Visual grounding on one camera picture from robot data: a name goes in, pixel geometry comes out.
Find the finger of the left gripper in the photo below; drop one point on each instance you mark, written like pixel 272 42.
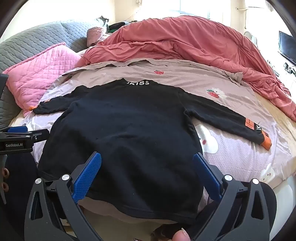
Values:
pixel 17 129
pixel 39 135

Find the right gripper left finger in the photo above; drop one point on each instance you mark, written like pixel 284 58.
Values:
pixel 53 212

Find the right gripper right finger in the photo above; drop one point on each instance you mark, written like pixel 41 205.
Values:
pixel 241 212

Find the black sweater orange cuffs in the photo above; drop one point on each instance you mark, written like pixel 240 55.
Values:
pixel 145 136

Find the dark clothes pile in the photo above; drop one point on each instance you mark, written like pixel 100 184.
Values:
pixel 114 27

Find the left hand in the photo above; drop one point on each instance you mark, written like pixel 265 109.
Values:
pixel 5 174

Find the right hand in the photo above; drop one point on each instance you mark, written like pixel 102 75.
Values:
pixel 181 235

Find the pink quilted pillow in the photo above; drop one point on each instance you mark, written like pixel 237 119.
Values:
pixel 30 79

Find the grey quilted headboard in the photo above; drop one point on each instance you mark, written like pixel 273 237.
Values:
pixel 31 42

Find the mauve small pillow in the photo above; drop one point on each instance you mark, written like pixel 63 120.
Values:
pixel 95 35

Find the pink patterned duvet cover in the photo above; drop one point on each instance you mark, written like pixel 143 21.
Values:
pixel 232 154

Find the salmon red comforter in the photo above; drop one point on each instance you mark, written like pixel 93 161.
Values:
pixel 195 39

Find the black monitor screen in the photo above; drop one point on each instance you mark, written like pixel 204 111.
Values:
pixel 287 46

